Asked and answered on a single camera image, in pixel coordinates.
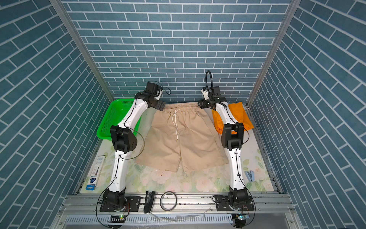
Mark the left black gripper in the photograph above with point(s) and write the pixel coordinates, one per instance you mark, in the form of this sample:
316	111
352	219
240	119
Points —
157	106

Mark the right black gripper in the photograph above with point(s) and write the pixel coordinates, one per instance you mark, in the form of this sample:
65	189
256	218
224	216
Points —
203	102

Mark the orange shorts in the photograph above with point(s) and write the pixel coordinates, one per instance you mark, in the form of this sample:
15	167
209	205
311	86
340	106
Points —
239	114

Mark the green plastic basket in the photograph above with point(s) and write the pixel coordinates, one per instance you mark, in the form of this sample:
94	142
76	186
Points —
115	113

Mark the beige shorts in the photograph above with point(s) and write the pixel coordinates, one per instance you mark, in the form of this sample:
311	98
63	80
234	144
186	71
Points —
182	134

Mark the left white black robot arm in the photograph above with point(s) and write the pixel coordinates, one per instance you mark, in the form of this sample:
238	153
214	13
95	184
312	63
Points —
124	143

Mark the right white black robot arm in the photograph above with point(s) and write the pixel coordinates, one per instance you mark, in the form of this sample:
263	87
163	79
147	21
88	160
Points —
232	139

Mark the white blue paper box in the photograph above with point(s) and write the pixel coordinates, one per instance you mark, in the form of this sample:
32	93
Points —
95	173

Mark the right circuit board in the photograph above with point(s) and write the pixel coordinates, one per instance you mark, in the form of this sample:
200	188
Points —
240	218

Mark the circuit board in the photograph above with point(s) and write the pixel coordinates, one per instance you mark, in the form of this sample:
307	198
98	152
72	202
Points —
117	219
240	218

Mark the left circuit board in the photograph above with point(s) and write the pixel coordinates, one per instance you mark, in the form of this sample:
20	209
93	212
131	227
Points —
117	219

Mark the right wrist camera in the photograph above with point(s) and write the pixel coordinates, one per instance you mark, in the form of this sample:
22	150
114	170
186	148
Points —
205	91

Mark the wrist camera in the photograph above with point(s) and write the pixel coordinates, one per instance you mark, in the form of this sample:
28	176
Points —
205	91
154	89

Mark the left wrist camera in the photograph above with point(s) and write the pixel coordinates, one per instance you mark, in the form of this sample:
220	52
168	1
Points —
154	89

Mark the blue wall clip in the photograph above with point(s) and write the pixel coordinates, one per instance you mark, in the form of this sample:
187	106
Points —
250	175

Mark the black clamp bracket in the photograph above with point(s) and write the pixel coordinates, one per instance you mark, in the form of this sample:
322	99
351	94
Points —
149	201

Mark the right corner aluminium post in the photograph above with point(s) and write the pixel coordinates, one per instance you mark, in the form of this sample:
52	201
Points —
274	47

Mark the corner aluminium post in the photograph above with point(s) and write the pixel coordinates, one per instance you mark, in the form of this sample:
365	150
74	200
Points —
66	19
274	47

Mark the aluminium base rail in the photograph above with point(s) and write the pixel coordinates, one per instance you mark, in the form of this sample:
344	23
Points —
272	211

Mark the left corner aluminium post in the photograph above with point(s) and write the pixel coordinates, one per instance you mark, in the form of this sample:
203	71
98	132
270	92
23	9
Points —
66	19

